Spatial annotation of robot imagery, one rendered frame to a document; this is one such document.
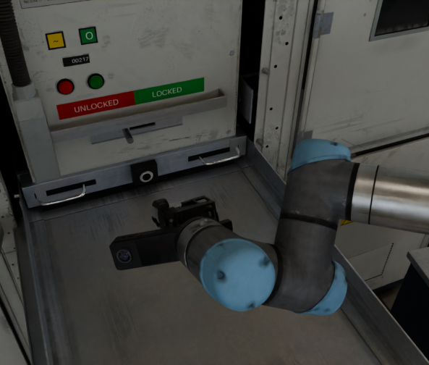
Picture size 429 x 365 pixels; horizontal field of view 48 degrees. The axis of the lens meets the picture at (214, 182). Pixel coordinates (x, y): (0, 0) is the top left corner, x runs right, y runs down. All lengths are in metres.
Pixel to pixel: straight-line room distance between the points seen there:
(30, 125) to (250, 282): 0.53
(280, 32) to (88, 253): 0.62
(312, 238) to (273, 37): 0.58
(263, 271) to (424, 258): 0.75
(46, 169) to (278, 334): 0.53
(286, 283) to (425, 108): 0.97
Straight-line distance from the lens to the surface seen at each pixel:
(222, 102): 1.09
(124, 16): 0.98
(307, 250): 0.60
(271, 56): 1.09
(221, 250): 0.54
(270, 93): 1.14
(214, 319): 0.93
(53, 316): 0.97
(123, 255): 0.71
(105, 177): 1.14
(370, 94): 1.30
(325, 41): 1.13
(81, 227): 1.11
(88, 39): 0.98
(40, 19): 0.96
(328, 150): 0.62
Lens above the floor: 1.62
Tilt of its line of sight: 41 degrees down
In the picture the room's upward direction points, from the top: 1 degrees clockwise
